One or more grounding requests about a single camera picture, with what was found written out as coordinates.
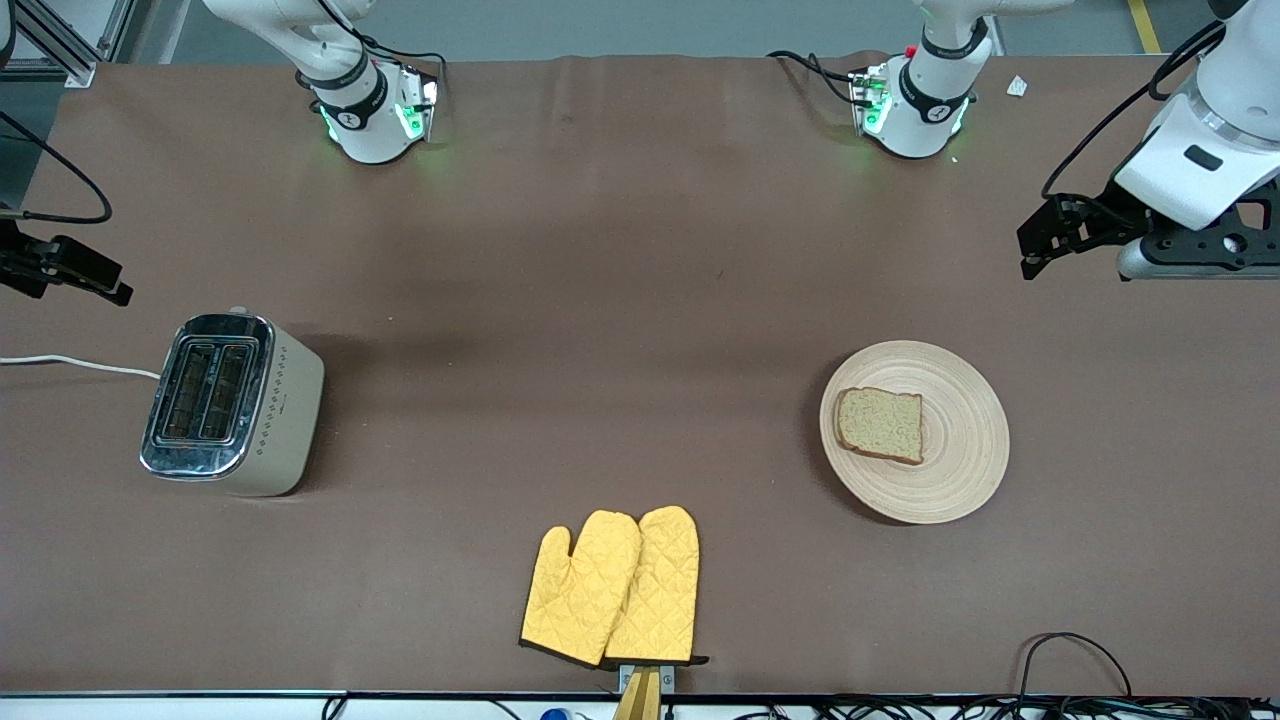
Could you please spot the yellow floor tape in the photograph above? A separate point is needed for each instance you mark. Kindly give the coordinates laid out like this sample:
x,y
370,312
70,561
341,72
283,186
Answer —
x,y
1145,25

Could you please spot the small white paper scrap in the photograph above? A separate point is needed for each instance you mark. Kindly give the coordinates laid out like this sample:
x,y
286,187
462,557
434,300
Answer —
x,y
1017,86

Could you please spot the brown bread slice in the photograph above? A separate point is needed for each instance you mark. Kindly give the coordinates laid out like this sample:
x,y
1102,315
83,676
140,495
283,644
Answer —
x,y
880,425

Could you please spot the brown table cloth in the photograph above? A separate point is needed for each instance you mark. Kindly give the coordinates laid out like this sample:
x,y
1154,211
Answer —
x,y
640,250

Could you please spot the small metal bracket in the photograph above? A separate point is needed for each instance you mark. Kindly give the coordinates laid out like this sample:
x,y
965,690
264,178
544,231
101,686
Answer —
x,y
667,678

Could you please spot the beige chrome toaster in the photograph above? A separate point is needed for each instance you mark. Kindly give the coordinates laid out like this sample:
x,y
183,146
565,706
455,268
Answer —
x,y
270,420

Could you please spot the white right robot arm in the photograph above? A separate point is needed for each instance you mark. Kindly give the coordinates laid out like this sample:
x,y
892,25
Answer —
x,y
365,120

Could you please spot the aluminium frame profile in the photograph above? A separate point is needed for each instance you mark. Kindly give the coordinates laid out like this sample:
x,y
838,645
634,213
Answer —
x,y
65,55

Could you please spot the yellow quilted oven mitt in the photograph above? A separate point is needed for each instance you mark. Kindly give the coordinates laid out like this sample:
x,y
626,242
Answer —
x,y
665,590
580,590

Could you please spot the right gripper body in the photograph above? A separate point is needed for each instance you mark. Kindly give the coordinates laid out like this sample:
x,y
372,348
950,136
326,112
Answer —
x,y
22,260

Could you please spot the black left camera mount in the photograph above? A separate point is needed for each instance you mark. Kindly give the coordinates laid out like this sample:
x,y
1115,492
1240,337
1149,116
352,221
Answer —
x,y
1200,245

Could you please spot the round wooden plate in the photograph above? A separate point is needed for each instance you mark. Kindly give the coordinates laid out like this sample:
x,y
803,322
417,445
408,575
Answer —
x,y
960,440

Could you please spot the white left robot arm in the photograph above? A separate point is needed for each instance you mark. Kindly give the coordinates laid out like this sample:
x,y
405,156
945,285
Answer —
x,y
925,110

